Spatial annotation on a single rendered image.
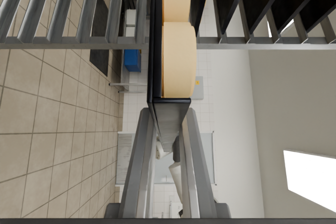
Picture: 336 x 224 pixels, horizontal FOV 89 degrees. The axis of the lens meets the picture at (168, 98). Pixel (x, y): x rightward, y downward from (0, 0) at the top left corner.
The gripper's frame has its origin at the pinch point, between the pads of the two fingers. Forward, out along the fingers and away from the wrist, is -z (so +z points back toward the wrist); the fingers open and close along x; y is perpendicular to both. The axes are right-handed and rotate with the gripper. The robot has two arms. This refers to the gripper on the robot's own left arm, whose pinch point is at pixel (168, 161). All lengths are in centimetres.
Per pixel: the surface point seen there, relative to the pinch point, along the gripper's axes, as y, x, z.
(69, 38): -13, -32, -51
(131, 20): -95, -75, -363
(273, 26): -10, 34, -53
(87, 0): -4, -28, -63
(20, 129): -88, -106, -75
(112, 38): -13, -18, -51
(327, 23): -9, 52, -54
